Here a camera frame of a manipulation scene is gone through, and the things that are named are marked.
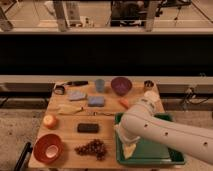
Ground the dark red grape bunch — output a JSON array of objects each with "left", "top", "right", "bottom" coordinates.
[{"left": 75, "top": 139, "right": 107, "bottom": 161}]

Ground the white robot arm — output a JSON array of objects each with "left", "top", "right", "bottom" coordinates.
[{"left": 115, "top": 98, "right": 213, "bottom": 165}]

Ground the white paper cup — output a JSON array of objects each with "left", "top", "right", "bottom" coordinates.
[{"left": 144, "top": 91, "right": 160, "bottom": 102}]

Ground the small metal cup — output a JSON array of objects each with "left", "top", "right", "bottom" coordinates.
[{"left": 144, "top": 80, "right": 154, "bottom": 91}]

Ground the blue plastic cup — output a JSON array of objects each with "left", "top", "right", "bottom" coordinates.
[{"left": 95, "top": 79, "right": 105, "bottom": 93}]

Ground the green plastic tray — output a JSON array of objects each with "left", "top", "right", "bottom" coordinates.
[{"left": 114, "top": 112, "right": 187, "bottom": 166}]

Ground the black rectangular block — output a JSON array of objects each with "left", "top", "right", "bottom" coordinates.
[{"left": 77, "top": 123, "right": 99, "bottom": 133}]

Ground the orange carrot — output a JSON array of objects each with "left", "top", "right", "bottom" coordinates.
[{"left": 119, "top": 99, "right": 130, "bottom": 109}]

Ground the metal fork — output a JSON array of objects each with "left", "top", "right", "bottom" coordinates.
[{"left": 92, "top": 112, "right": 114, "bottom": 116}]

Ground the blue sponge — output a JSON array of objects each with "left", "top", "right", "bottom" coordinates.
[{"left": 88, "top": 96, "right": 105, "bottom": 107}]

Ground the purple bowl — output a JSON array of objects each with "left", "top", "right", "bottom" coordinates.
[{"left": 111, "top": 77, "right": 132, "bottom": 96}]

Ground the light blue folded cloth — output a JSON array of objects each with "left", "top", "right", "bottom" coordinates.
[{"left": 68, "top": 90, "right": 87, "bottom": 101}]

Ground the orange bowl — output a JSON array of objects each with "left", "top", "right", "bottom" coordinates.
[{"left": 33, "top": 134, "right": 63, "bottom": 164}]

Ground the orange apple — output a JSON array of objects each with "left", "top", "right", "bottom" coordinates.
[{"left": 43, "top": 115, "right": 58, "bottom": 129}]

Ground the black chair part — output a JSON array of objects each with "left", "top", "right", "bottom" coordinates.
[{"left": 13, "top": 142, "right": 33, "bottom": 171}]

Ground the black handled tool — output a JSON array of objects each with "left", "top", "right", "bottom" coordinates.
[{"left": 65, "top": 81, "right": 89, "bottom": 86}]

